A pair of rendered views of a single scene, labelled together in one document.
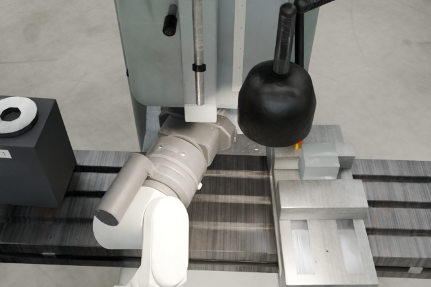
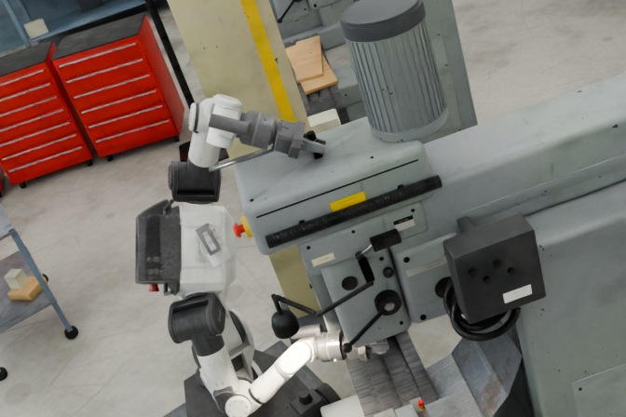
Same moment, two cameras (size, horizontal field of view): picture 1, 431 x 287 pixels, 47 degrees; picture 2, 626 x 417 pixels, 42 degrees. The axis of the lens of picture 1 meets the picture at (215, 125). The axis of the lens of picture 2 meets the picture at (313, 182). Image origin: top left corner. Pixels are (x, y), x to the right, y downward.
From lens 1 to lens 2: 2.15 m
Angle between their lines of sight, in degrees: 66
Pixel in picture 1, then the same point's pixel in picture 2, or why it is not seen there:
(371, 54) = not seen: outside the picture
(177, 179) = (319, 344)
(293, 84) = (276, 317)
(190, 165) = (329, 346)
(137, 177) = (309, 330)
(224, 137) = (359, 353)
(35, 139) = not seen: hidden behind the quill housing
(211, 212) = (388, 405)
